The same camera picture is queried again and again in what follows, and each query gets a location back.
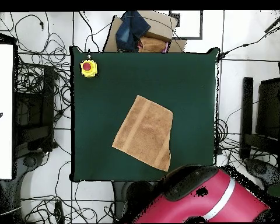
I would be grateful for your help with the black panel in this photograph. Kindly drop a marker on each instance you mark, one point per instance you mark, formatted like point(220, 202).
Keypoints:
point(268, 107)

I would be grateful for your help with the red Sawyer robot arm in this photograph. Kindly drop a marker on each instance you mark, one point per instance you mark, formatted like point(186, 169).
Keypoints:
point(212, 200)

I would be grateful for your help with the blue denim jeans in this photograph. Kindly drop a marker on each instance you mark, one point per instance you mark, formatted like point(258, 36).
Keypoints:
point(130, 30)

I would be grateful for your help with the yellow emergency stop button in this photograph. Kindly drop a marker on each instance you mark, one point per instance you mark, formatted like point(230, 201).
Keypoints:
point(88, 68)

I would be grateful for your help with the black power strip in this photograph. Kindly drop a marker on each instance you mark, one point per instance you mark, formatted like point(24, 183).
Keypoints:
point(59, 211)

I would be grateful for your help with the dark green tablecloth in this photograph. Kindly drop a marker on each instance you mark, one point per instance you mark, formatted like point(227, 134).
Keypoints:
point(107, 93)

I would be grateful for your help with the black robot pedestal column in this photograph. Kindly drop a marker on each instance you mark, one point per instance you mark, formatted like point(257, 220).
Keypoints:
point(119, 193)

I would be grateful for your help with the black equipment stand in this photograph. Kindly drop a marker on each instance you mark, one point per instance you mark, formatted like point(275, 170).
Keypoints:
point(48, 105)

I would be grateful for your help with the dark rod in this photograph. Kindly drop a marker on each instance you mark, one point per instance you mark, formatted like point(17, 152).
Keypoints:
point(276, 22)

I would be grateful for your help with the white desk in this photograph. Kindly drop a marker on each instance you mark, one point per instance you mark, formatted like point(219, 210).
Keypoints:
point(2, 93)

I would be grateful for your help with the tan terry towel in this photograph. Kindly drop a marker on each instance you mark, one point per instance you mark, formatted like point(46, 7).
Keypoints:
point(144, 133)

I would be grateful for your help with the black pedestal leg with knob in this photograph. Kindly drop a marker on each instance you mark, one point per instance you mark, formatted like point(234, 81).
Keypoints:
point(259, 169)
point(30, 161)

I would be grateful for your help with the dark square frame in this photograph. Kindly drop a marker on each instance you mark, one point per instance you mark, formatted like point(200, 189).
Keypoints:
point(189, 37)

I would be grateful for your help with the tan towel in box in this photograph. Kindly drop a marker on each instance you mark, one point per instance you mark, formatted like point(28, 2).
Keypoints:
point(151, 45)

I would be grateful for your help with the brown cardboard box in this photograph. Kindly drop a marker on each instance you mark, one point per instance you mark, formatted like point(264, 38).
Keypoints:
point(159, 25)

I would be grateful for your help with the long black bar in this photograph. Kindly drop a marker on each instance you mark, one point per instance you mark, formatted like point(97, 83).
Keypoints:
point(246, 116)

